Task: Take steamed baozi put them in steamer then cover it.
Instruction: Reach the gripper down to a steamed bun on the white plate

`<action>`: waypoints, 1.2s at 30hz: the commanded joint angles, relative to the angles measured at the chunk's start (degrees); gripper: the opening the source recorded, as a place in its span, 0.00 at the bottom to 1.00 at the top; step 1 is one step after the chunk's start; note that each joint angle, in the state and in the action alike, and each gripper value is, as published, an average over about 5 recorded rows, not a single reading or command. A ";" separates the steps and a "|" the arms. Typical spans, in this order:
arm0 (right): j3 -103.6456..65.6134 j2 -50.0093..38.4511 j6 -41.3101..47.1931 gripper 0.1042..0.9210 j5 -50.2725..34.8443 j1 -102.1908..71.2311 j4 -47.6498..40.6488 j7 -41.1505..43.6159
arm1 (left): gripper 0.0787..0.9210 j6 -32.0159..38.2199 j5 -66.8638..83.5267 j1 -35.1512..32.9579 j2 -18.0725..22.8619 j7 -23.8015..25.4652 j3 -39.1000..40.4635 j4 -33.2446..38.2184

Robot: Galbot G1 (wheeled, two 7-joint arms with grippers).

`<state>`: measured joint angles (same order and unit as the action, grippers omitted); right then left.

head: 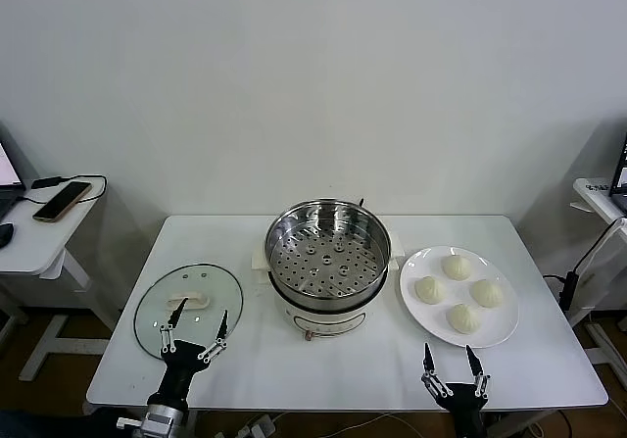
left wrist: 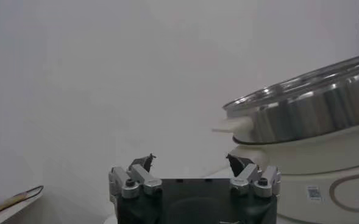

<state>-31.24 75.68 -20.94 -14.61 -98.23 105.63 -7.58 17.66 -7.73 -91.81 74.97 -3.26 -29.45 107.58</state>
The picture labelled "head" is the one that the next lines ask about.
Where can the black computer mouse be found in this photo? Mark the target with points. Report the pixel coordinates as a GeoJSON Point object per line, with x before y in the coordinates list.
{"type": "Point", "coordinates": [5, 234]}

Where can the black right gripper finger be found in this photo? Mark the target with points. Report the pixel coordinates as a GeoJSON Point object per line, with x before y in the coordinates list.
{"type": "Point", "coordinates": [475, 365]}
{"type": "Point", "coordinates": [428, 364]}

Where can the white round plate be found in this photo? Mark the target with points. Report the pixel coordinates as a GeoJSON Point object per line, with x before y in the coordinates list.
{"type": "Point", "coordinates": [441, 325]}

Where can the open laptop with pale screen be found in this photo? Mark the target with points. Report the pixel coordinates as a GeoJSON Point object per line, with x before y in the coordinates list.
{"type": "Point", "coordinates": [6, 198]}

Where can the open laptop with dark screen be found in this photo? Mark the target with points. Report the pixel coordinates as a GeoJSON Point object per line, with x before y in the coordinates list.
{"type": "Point", "coordinates": [621, 183]}

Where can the white steamed baozi bun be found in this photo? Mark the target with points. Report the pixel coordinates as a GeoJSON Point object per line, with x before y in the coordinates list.
{"type": "Point", "coordinates": [431, 290]}
{"type": "Point", "coordinates": [487, 293]}
{"type": "Point", "coordinates": [464, 317]}
{"type": "Point", "coordinates": [456, 266]}

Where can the round glass pot lid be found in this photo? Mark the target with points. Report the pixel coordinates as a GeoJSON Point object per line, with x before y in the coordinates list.
{"type": "Point", "coordinates": [206, 286]}

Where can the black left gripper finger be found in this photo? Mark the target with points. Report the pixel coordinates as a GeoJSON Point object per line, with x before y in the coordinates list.
{"type": "Point", "coordinates": [180, 313]}
{"type": "Point", "coordinates": [224, 325]}

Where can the gold-edged black smartphone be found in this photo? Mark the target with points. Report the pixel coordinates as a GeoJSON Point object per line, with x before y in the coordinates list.
{"type": "Point", "coordinates": [61, 202]}

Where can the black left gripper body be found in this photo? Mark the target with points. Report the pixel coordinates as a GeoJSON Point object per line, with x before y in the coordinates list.
{"type": "Point", "coordinates": [178, 369]}

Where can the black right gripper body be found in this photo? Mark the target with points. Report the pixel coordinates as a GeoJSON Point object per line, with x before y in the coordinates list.
{"type": "Point", "coordinates": [465, 408]}

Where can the white electric cooker base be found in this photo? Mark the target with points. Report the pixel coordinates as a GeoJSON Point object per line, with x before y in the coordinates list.
{"type": "Point", "coordinates": [323, 323]}

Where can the stainless steel steamer basket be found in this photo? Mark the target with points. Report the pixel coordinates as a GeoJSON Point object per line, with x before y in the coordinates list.
{"type": "Point", "coordinates": [294, 222]}

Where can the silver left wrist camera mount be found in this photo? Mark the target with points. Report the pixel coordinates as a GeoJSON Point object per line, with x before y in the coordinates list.
{"type": "Point", "coordinates": [128, 423]}

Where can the white power strip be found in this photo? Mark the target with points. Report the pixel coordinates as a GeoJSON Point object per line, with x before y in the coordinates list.
{"type": "Point", "coordinates": [259, 428]}

